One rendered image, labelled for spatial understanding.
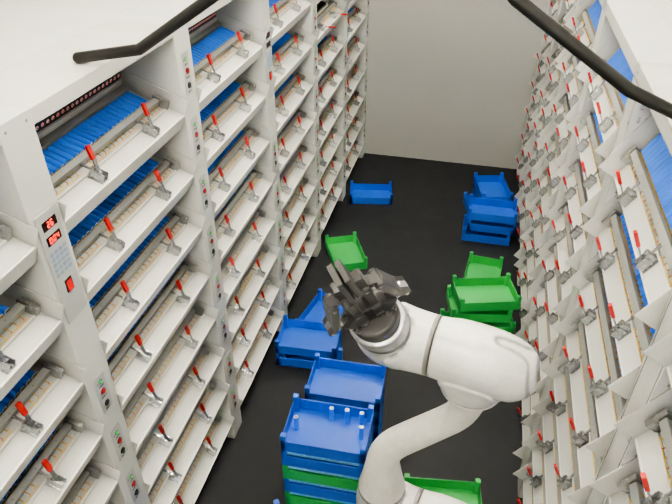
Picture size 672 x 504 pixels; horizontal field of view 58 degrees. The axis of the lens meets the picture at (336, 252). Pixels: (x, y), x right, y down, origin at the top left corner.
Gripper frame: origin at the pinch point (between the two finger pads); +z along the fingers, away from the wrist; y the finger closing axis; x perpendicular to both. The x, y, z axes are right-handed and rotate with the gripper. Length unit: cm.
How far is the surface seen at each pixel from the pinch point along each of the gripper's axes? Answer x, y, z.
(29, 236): -53, -54, -30
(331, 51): -209, 41, -223
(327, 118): -189, 20, -251
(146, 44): -80, -16, -30
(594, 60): -26, 57, -36
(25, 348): -37, -69, -41
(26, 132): -66, -42, -19
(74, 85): -79, -33, -28
